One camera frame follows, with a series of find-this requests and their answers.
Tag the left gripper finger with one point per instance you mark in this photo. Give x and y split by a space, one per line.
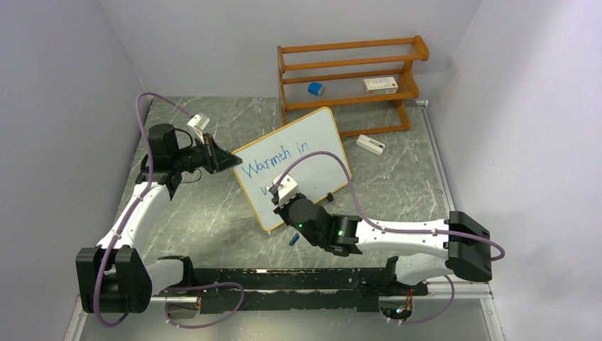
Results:
225 165
216 153

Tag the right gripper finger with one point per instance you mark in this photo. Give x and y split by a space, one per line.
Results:
274 189
275 208

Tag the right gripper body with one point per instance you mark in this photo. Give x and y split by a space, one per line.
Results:
285 213

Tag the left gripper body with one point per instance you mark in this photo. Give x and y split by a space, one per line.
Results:
199 149

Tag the blue marker cap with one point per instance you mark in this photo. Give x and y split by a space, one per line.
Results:
294 239

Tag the yellow framed whiteboard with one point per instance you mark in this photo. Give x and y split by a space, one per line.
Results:
264 159

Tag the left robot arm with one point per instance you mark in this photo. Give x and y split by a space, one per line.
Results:
112 276

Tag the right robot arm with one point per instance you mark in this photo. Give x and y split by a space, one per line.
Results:
457 245

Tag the white whiteboard eraser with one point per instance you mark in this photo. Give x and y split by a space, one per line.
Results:
370 144

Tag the blue eraser block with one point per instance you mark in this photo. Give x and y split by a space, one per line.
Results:
315 88

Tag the orange wooden shelf rack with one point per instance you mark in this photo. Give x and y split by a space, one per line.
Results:
341 68

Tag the white red cardboard box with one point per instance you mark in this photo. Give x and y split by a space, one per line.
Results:
380 85

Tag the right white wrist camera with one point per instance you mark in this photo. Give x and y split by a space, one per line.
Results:
287 191

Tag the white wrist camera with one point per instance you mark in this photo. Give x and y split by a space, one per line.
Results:
197 124
287 191

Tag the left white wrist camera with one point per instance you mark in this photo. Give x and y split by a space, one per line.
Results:
197 124

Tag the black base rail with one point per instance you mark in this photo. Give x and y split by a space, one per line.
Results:
300 289

